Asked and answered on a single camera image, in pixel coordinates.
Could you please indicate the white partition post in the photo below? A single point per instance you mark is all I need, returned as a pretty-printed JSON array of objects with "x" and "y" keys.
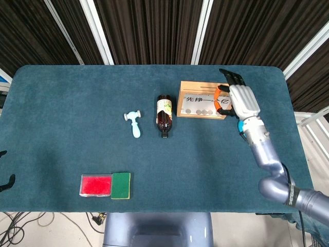
[
  {"x": 306, "y": 52},
  {"x": 63, "y": 31},
  {"x": 201, "y": 31},
  {"x": 97, "y": 31}
]

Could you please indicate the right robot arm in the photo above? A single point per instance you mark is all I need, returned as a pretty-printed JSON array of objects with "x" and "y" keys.
[{"x": 264, "y": 154}]

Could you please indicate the blue round disc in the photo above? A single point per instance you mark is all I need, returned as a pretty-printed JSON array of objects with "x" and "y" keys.
[{"x": 240, "y": 126}]

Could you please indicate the black power plug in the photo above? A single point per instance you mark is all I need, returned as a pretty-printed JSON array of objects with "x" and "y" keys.
[{"x": 99, "y": 219}]

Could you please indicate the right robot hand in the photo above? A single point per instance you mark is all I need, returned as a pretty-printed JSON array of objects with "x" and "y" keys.
[{"x": 244, "y": 103}]

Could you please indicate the brown glass bottle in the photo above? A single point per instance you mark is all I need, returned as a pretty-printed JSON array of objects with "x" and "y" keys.
[{"x": 164, "y": 121}]

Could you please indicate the light blue toy hammer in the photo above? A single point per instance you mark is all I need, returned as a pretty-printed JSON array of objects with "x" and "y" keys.
[{"x": 135, "y": 127}]

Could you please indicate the green yellow sponge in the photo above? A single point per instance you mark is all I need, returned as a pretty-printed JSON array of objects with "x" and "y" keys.
[{"x": 120, "y": 185}]

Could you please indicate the clear case with red pad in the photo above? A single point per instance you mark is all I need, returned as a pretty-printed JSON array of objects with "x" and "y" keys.
[{"x": 96, "y": 185}]

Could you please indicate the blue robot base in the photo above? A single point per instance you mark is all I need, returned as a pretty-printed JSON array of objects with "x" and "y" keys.
[{"x": 156, "y": 229}]

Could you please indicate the dark pleated curtain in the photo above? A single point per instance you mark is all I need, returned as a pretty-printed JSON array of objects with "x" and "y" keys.
[{"x": 154, "y": 31}]

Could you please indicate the white metal frame rack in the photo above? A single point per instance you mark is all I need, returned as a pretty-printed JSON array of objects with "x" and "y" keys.
[{"x": 308, "y": 121}]

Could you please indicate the wooden coin bank frame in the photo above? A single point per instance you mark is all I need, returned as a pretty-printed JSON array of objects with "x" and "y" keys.
[{"x": 195, "y": 88}]

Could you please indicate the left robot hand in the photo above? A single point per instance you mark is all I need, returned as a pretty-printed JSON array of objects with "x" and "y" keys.
[{"x": 11, "y": 180}]

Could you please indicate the teal table cloth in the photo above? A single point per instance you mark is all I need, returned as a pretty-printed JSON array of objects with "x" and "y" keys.
[{"x": 77, "y": 103}]

